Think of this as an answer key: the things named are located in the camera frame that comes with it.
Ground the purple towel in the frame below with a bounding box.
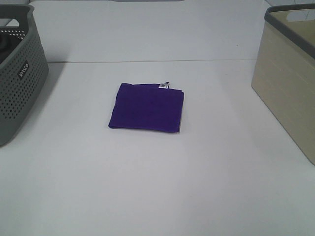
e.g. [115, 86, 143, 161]
[108, 83, 184, 133]

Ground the beige basket with grey rim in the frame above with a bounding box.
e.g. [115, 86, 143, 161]
[251, 3, 315, 163]

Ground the grey perforated plastic basket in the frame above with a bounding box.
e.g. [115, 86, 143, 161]
[0, 4, 49, 146]

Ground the dark cloth inside grey basket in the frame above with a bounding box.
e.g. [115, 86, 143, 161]
[0, 35, 12, 63]

